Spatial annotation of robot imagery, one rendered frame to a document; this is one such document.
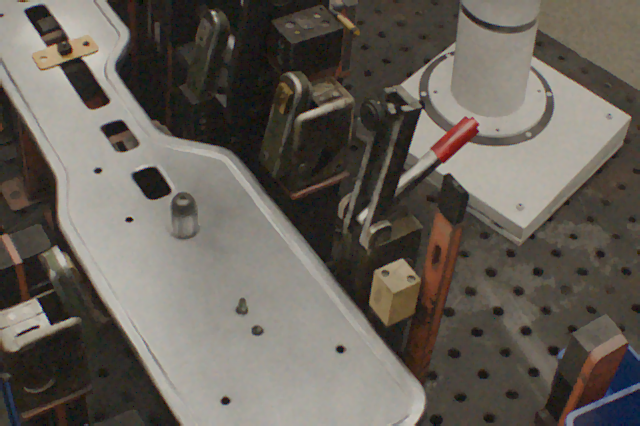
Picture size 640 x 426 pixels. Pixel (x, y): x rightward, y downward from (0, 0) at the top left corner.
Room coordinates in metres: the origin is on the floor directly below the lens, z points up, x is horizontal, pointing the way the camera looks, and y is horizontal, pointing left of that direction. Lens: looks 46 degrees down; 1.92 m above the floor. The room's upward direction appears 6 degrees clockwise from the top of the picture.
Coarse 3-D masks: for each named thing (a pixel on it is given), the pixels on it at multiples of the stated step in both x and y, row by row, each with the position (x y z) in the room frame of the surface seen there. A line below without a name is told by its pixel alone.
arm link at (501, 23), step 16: (464, 0) 1.36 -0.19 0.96; (480, 0) 1.33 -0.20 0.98; (496, 0) 1.32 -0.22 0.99; (512, 0) 1.31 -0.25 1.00; (528, 0) 1.32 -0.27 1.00; (480, 16) 1.33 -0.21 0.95; (496, 16) 1.32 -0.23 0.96; (512, 16) 1.32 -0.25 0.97; (528, 16) 1.33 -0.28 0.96; (512, 32) 1.32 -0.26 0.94
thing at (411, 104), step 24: (384, 96) 0.83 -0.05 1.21; (408, 96) 0.82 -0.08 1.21; (384, 120) 0.80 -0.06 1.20; (408, 120) 0.80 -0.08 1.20; (384, 144) 0.82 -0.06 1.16; (408, 144) 0.81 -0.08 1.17; (360, 168) 0.82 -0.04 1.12; (384, 168) 0.80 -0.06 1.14; (360, 192) 0.81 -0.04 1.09; (384, 192) 0.80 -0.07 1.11; (384, 216) 0.80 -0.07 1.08; (360, 240) 0.79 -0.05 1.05
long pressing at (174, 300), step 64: (0, 0) 1.21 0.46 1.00; (64, 0) 1.21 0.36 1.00; (0, 64) 1.08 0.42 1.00; (64, 128) 0.96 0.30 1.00; (64, 192) 0.86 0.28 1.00; (128, 192) 0.87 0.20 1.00; (192, 192) 0.88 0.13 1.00; (256, 192) 0.89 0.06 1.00; (128, 256) 0.78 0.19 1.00; (192, 256) 0.79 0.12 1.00; (256, 256) 0.80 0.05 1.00; (128, 320) 0.70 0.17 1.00; (192, 320) 0.71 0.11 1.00; (256, 320) 0.71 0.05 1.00; (320, 320) 0.72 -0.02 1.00; (192, 384) 0.63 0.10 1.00; (256, 384) 0.64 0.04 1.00; (320, 384) 0.64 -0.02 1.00; (384, 384) 0.65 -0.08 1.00
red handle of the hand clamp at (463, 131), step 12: (468, 120) 0.87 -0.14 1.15; (456, 132) 0.87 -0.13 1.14; (468, 132) 0.87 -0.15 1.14; (444, 144) 0.86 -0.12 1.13; (456, 144) 0.86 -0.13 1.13; (432, 156) 0.85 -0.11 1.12; (444, 156) 0.85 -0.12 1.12; (420, 168) 0.84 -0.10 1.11; (432, 168) 0.84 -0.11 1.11; (408, 180) 0.83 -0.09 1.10; (420, 180) 0.83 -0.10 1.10; (396, 192) 0.82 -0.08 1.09; (408, 192) 0.83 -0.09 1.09; (396, 204) 0.82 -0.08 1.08; (360, 216) 0.81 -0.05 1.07
